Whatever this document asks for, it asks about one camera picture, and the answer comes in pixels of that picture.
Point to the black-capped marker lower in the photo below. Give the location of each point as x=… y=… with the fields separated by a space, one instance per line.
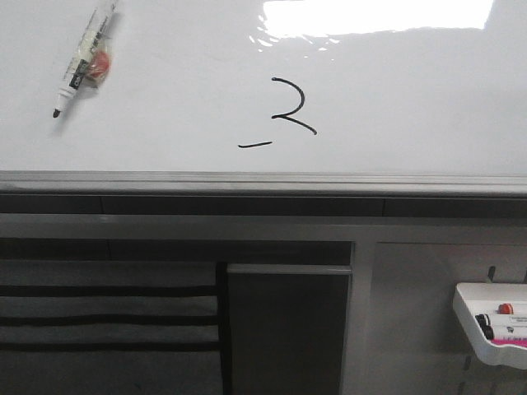
x=505 y=333

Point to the red round magnet taped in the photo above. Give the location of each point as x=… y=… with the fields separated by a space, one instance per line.
x=99 y=65

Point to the white plastic marker tray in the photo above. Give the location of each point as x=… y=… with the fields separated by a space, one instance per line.
x=471 y=299

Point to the white black-tip whiteboard marker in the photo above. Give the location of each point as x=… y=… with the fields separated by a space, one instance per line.
x=84 y=54

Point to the red-capped marker in tray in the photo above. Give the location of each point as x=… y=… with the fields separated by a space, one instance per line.
x=512 y=308

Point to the pink eraser in tray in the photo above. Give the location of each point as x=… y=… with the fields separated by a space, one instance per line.
x=514 y=342

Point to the white whiteboard with frame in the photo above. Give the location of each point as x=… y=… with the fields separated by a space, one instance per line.
x=353 y=97

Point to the dark grey cabinet panel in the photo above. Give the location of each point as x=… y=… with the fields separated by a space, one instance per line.
x=288 y=324

